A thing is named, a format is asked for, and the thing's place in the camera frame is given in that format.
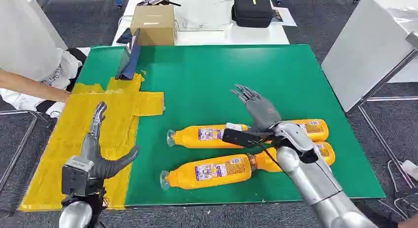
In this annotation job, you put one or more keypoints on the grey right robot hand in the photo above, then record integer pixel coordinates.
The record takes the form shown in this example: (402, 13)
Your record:
(261, 113)

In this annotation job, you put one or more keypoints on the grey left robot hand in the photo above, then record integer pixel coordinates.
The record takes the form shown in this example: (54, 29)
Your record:
(98, 169)

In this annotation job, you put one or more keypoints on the orange drink bottle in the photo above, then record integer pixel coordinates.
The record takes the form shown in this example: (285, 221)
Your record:
(313, 130)
(266, 164)
(183, 179)
(189, 138)

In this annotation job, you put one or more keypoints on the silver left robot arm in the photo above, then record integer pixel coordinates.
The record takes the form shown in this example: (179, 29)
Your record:
(75, 216)

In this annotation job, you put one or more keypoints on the yellow sheet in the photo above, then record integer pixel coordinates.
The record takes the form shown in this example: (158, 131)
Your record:
(65, 138)

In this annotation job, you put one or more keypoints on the white table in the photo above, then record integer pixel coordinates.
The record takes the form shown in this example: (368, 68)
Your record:
(209, 37)

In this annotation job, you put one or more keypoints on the printed paper sheet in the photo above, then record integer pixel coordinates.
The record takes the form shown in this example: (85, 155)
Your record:
(287, 19)

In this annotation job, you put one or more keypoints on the black bag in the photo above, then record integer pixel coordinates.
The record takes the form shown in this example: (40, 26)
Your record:
(253, 10)

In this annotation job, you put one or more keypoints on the tablet in blue case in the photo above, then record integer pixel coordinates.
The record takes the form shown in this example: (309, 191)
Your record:
(130, 59)

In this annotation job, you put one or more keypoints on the white board panel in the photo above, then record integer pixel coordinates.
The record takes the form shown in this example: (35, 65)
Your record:
(365, 50)

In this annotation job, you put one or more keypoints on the dark phone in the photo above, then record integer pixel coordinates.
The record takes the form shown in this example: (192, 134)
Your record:
(124, 36)

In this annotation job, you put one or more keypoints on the brown cardboard box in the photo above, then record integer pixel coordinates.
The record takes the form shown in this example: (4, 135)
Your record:
(153, 23)

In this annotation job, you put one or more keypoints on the person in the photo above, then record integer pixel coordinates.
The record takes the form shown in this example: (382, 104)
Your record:
(23, 33)

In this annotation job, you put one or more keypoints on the dark flat device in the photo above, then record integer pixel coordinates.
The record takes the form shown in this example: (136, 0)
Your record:
(153, 1)

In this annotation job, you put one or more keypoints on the white power strip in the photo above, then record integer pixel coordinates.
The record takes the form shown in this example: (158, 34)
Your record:
(411, 169)

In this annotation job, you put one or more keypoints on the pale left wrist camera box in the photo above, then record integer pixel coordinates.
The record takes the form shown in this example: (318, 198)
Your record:
(75, 177)

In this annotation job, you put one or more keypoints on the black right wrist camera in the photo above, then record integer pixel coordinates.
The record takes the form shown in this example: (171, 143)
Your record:
(238, 138)

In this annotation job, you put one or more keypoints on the grey metal floor frame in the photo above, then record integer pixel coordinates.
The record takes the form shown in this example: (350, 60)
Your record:
(19, 150)

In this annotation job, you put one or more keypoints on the metal stand frame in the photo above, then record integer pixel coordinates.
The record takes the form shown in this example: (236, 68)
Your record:
(385, 144)

